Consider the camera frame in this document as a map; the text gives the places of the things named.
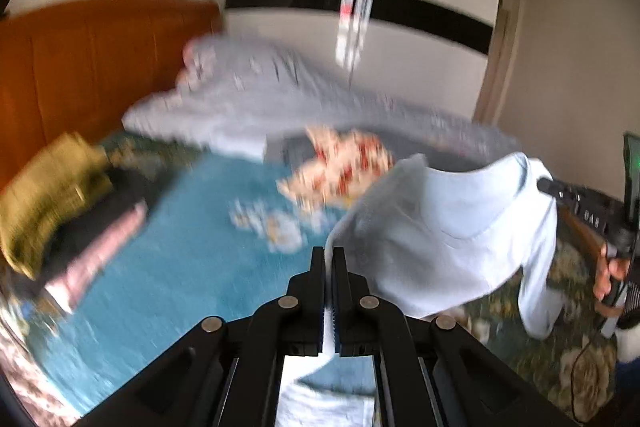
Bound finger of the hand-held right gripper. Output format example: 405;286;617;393
536;177;576;208

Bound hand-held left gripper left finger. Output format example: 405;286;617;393
85;246;331;427

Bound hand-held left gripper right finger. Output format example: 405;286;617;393
332;246;578;427

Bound light blue t-shirt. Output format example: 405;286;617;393
275;153;569;427

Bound person's right hand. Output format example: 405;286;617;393
593;256;632;304

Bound teal floral blanket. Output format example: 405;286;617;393
0;129;623;427

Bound red and cream floral cloth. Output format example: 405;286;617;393
276;126;397;214

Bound grey cloth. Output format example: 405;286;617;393
265;133;313;164

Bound folded pink garment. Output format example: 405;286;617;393
44;201;149;314

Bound folded dark garment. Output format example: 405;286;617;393
39;164;173;289

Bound red white wardrobe hanging tag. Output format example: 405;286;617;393
334;0;373;70

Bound folded olive green garment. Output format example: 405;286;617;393
0;131;114;281

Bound pink floral pillow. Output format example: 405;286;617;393
175;39;217;88

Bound wooden headboard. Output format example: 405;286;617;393
0;0;224;188

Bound wooden door frame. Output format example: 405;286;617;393
474;0;522;124

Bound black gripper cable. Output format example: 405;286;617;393
570;307;615;423

